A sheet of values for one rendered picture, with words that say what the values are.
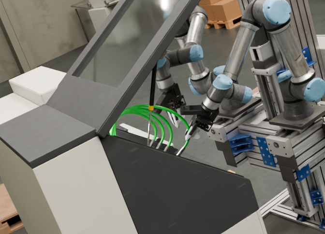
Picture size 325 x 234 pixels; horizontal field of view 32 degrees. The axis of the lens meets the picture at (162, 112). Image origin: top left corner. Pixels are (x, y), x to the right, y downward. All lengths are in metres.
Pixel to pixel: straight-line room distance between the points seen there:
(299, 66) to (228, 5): 7.11
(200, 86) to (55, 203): 1.31
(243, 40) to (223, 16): 7.11
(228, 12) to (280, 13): 7.19
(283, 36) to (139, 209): 0.98
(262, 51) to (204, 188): 0.87
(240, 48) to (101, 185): 0.90
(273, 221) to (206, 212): 1.19
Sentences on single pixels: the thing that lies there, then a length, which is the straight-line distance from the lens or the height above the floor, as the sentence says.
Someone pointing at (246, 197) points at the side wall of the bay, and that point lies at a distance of 2.59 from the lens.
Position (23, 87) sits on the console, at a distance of 3.13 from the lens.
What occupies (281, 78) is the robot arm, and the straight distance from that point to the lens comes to 2.76.
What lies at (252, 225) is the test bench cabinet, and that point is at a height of 0.74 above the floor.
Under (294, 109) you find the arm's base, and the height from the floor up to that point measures 1.09.
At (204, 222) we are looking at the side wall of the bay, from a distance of 2.50.
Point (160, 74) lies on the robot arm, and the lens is 2.58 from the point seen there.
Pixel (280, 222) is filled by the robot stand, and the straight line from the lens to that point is 3.60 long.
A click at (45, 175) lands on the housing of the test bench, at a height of 1.42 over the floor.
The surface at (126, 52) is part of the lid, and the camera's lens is 2.45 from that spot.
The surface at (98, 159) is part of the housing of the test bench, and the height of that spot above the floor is 1.38.
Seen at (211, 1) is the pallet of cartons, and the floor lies 0.49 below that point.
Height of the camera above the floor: 2.16
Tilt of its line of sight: 19 degrees down
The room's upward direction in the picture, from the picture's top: 20 degrees counter-clockwise
